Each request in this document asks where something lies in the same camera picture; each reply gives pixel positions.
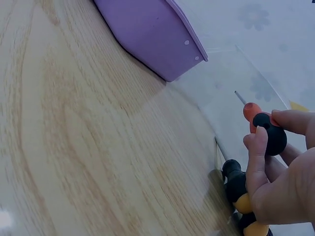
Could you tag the person's right hand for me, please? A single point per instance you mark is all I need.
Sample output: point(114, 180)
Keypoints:
point(288, 194)

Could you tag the purple plastic bin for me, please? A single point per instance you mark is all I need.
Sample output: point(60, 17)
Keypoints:
point(152, 37)

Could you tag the clear plastic case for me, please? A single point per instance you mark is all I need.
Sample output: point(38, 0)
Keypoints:
point(217, 159)

